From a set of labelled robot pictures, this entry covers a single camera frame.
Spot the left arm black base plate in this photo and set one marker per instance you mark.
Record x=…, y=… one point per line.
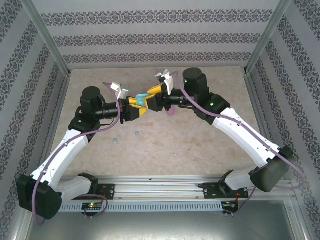
x=108, y=191

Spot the blue earbud charging case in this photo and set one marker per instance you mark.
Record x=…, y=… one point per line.
x=142, y=98

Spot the aluminium mounting rail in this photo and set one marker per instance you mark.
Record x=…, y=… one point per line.
x=160, y=187

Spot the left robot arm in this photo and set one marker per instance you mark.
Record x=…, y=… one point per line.
x=62, y=155

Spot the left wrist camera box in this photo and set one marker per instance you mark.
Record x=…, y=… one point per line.
x=121, y=92

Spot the aluminium side rail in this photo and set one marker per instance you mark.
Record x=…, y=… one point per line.
x=56, y=100
x=260, y=112

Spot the pink earbud charging case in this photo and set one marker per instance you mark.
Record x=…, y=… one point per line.
x=171, y=112

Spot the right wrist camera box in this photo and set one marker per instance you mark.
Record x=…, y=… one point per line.
x=168, y=81

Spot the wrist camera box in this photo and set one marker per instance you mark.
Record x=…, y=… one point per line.
x=168, y=81
x=121, y=92

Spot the grey sheet metal panel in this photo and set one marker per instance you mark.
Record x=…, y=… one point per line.
x=160, y=225

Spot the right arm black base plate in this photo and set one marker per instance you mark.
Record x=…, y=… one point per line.
x=208, y=191

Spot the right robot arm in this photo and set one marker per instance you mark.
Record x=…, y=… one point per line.
x=245, y=135

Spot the aluminium frame post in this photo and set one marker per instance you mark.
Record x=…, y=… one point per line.
x=267, y=35
x=45, y=35

